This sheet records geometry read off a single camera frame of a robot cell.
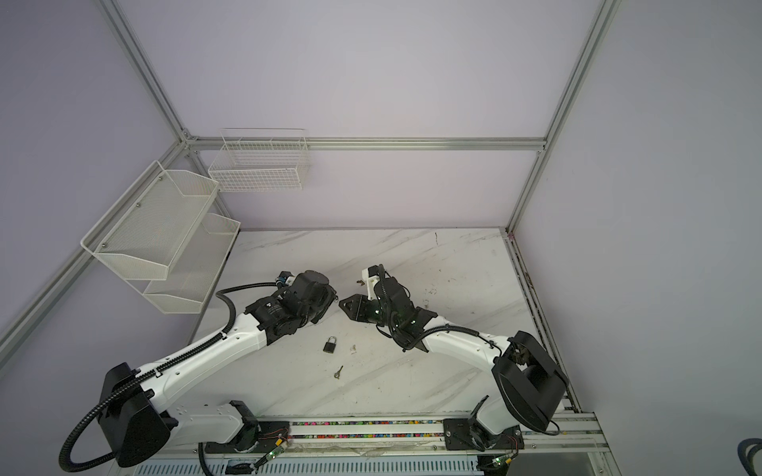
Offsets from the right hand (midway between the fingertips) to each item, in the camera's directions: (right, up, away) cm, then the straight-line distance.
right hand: (338, 305), depth 77 cm
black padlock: (-5, -15, +13) cm, 20 cm away
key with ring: (-2, -21, +7) cm, 22 cm away
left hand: (-2, +4, +3) cm, 5 cm away
